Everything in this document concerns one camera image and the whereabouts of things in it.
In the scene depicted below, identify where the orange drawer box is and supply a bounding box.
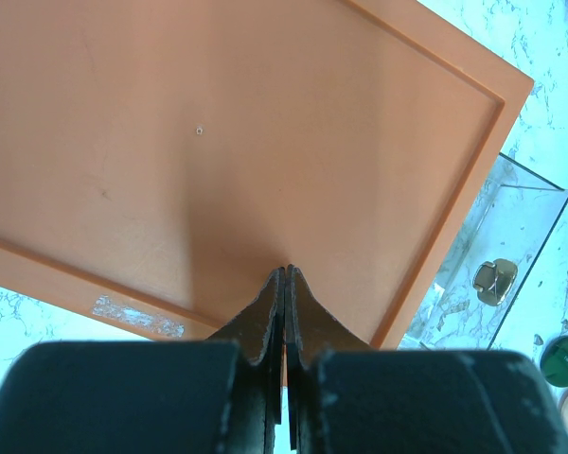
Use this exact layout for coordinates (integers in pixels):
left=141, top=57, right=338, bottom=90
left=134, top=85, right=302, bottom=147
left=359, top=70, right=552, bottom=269
left=0, top=1, right=534, bottom=348

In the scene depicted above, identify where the clear drawer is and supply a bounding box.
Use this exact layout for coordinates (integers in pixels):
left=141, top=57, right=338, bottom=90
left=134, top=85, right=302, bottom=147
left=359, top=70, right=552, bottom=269
left=399, top=154, right=568, bottom=350

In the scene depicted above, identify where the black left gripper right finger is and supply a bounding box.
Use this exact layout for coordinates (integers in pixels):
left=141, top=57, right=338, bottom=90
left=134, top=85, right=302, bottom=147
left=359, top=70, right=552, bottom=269
left=285, top=266, right=568, bottom=453

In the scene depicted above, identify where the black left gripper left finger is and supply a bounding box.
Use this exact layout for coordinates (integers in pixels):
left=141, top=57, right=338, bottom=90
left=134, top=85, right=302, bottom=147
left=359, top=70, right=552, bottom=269
left=0, top=269, right=284, bottom=453

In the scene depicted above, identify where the dark green round compact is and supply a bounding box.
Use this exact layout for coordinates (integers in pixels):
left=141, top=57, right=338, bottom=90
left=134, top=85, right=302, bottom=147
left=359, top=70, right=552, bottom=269
left=540, top=336, right=568, bottom=388

